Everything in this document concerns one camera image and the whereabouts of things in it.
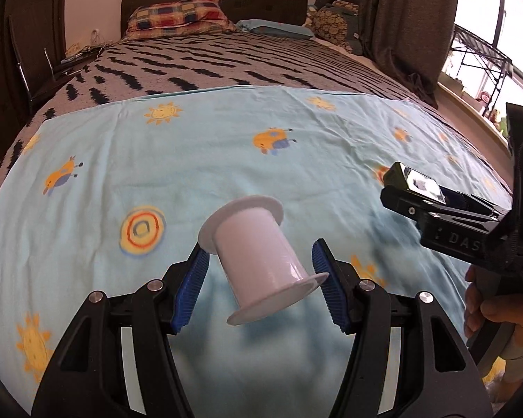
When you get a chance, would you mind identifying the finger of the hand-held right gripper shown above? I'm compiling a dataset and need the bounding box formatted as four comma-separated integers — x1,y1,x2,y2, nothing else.
440,189,506,216
380,185,500,227

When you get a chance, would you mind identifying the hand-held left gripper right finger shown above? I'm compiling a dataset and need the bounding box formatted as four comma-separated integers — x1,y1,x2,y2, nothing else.
312,239,493,418

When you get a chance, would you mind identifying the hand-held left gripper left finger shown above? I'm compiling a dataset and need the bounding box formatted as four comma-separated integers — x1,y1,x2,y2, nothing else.
31,244,210,418

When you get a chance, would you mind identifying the black box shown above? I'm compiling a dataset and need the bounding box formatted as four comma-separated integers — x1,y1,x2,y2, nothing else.
384,161,446,206

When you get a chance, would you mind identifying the white plastic spool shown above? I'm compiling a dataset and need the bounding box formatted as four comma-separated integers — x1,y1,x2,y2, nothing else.
198,196,331,326

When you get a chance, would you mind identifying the person's right hand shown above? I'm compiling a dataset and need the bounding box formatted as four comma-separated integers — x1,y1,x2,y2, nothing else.
464,265,523,338

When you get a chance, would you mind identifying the light blue printed sheet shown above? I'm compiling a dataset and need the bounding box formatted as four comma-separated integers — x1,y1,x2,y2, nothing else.
0,85,521,418

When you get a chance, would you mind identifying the metal rack outside window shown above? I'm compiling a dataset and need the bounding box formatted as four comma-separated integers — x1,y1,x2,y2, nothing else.
451,24,513,96

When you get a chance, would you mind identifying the brown curtain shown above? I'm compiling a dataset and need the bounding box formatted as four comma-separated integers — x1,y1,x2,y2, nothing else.
314,0,461,109

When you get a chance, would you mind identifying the brown patterned cushion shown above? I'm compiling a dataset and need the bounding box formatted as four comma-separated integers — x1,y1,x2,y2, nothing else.
307,1,376,55

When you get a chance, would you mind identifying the teal pillow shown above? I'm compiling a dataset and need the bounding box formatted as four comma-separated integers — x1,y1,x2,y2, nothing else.
236,18,315,41

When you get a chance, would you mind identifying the grey black patterned blanket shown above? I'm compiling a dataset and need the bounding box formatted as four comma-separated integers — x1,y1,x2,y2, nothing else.
0,35,467,210

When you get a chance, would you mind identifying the dark bedside table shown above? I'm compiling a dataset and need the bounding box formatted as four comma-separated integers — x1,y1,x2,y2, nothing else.
59,44,111,80

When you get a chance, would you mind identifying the patchwork pillow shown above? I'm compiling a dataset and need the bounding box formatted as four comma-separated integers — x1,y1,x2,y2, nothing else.
126,0,237,38

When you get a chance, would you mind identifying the brown wooden wardrobe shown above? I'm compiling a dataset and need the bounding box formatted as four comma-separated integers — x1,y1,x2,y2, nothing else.
0,0,67,140

